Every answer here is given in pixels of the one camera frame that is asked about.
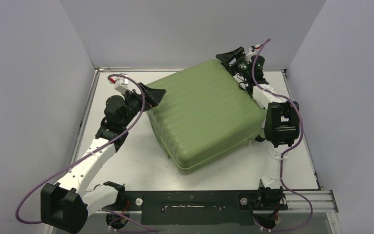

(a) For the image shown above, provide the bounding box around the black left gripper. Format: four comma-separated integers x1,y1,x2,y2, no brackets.
120,83,166,128

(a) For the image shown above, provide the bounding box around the green suitcase with blue lining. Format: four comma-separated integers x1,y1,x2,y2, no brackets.
147,59,266,175

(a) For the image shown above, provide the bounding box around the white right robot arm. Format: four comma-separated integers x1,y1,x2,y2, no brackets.
215,45,300,189

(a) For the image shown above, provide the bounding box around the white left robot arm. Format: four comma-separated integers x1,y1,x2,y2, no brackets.
40,83,166,234

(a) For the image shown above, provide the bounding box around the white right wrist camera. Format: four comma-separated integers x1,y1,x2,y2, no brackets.
245,44,261,62

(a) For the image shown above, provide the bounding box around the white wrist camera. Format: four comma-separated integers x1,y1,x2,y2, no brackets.
245,44,261,62
108,73,132,95

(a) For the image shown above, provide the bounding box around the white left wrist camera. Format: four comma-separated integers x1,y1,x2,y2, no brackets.
108,73,132,95

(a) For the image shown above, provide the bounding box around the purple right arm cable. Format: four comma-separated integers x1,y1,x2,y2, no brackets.
251,38,314,233

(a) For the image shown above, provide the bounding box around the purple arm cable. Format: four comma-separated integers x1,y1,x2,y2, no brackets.
251,38,314,233
15,73,159,234

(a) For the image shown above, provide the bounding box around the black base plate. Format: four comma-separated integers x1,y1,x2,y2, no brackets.
109,189,288,226

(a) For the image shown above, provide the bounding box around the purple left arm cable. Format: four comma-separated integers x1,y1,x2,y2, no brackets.
15,73,159,234

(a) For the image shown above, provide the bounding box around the aluminium frame rail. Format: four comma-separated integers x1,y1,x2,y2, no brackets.
284,190,339,213

